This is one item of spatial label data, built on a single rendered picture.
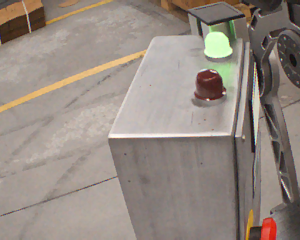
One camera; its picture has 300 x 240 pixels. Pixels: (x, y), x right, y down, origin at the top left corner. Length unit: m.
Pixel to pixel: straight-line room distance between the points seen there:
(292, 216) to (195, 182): 0.83
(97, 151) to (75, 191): 0.33
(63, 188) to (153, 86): 2.38
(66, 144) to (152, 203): 2.70
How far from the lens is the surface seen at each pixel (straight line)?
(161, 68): 0.50
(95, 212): 2.65
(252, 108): 0.48
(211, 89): 0.43
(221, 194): 0.44
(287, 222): 1.24
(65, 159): 3.04
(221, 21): 0.53
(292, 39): 1.19
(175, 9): 4.52
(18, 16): 4.84
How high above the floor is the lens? 1.71
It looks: 33 degrees down
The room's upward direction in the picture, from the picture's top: 12 degrees counter-clockwise
